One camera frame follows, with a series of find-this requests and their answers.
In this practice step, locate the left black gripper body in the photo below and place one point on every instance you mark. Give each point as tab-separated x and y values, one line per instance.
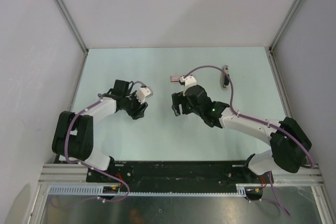
131	104

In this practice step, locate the black silver stapler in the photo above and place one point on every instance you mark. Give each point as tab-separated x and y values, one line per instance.
224	82

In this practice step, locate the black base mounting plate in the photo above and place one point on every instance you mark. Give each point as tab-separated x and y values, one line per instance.
195	177

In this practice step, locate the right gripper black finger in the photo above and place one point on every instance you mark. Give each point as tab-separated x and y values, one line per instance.
177	99
176	110

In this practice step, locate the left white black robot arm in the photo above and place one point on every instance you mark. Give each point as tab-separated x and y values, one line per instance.
74	134

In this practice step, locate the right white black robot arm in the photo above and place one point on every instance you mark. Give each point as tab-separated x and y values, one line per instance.
289	145

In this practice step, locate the red staple box with tray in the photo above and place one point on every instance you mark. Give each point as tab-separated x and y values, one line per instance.
175	78

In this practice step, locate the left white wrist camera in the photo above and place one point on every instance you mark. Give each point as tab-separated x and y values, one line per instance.
143	93

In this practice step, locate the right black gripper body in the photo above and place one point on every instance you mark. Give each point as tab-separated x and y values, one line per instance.
188	108

